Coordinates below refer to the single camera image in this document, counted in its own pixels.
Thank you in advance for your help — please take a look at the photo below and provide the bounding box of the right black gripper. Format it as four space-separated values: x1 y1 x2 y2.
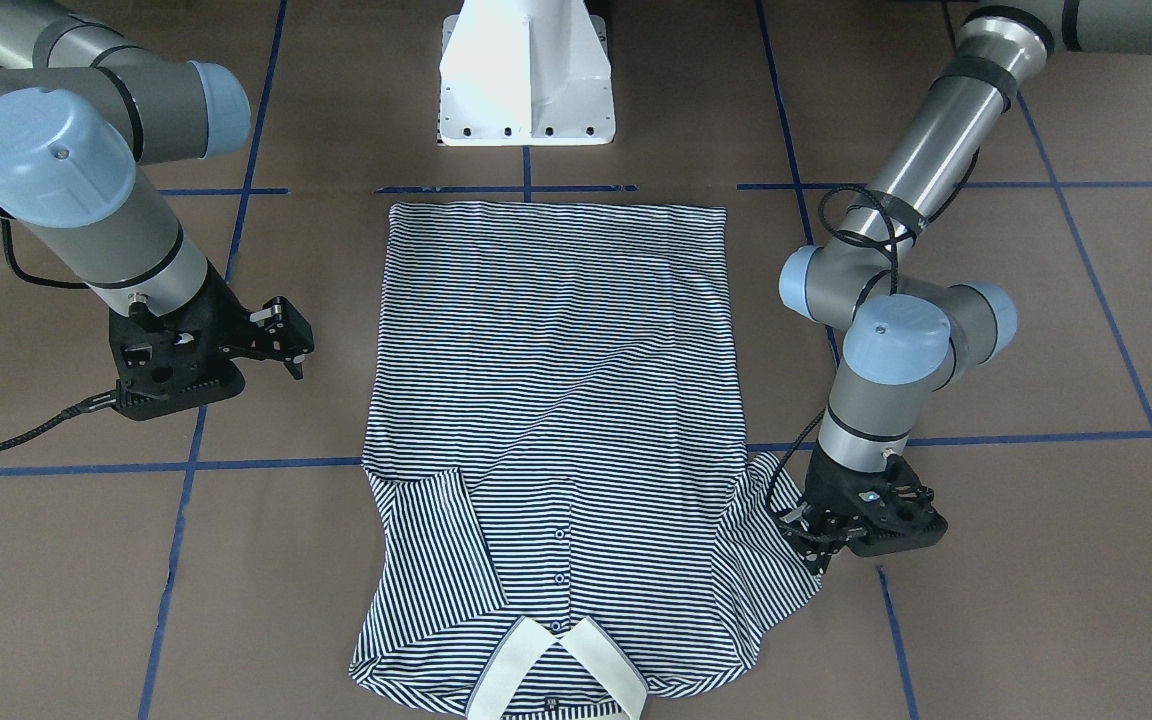
109 270 314 393

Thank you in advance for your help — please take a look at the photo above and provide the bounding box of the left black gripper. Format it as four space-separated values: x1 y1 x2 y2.
774 447 914 577

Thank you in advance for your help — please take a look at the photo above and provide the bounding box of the striped navy white polo shirt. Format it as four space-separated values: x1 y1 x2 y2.
349 200 820 719

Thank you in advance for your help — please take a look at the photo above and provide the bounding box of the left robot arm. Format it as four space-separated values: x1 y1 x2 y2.
771 1 1152 577

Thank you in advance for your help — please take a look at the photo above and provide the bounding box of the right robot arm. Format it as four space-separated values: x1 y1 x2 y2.
0 1 314 404

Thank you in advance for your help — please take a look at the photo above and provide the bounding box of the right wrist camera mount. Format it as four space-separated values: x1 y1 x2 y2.
114 361 247 420

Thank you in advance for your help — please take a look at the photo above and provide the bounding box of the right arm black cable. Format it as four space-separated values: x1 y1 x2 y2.
0 185 137 461

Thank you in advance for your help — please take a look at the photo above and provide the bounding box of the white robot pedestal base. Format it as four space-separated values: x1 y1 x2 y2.
435 1 617 147

